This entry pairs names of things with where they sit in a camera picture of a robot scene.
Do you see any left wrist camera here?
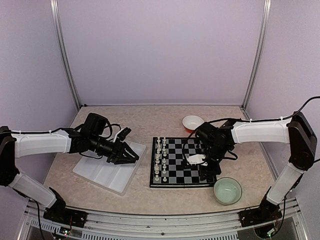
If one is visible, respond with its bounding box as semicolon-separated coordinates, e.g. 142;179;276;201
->
112;127;132;143

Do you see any black white chessboard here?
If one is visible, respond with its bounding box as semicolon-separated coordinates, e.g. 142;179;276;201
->
149;137;215;188

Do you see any right aluminium frame post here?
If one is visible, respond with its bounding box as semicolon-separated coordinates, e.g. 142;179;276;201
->
241;0;272;112

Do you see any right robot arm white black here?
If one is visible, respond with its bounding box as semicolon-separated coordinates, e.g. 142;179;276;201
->
180;142;320;217

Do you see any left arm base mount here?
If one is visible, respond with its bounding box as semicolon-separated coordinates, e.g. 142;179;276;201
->
43;204;88;228

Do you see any aluminium frame post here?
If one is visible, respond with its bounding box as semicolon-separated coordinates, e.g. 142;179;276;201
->
241;0;272;112
50;0;82;111

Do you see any red white bowl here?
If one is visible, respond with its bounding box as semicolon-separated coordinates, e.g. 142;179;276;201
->
182;115;205;133

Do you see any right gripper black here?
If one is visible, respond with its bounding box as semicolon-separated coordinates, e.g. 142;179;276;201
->
199;143;230;180

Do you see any left aluminium frame post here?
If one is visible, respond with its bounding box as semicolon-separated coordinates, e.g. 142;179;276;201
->
50;0;82;111

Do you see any white plastic compartment tray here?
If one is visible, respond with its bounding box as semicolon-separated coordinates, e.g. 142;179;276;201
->
72;140;147;196

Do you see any front aluminium rail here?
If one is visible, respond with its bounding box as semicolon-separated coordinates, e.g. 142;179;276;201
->
17;197;308;240

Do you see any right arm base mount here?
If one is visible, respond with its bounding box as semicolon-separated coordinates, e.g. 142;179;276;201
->
238;203;283;227

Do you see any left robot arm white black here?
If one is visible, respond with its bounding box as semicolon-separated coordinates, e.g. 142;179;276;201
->
0;112;139;223

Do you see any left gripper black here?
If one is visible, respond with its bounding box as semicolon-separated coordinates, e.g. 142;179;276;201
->
89;134;139;165

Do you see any green glass bowl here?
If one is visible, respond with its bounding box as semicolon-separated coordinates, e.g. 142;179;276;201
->
213;177;243;206

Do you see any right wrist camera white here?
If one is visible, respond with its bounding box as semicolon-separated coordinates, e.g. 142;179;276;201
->
186;154;208;166

